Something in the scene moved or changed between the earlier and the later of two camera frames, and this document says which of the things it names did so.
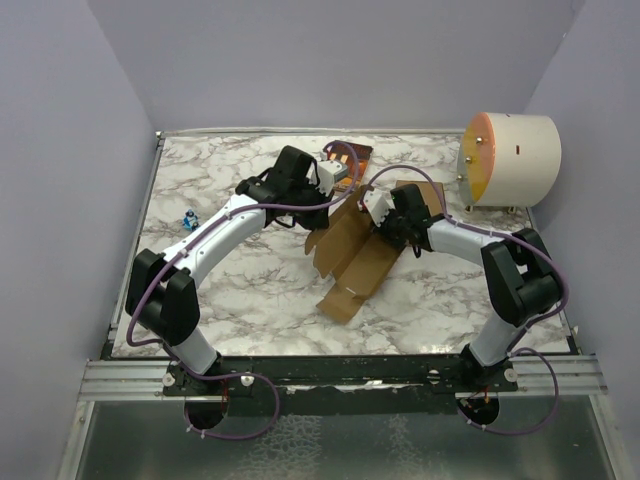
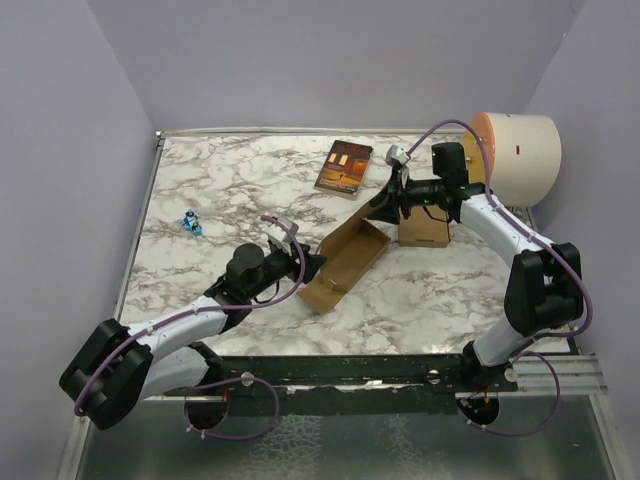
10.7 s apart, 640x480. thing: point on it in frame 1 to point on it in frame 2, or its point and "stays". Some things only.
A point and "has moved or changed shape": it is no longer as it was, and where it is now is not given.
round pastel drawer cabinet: x=508 y=161 stays
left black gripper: x=320 y=220 to x=312 y=264
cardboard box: x=353 y=252 has moved or changed shape
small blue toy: x=190 y=221 stays
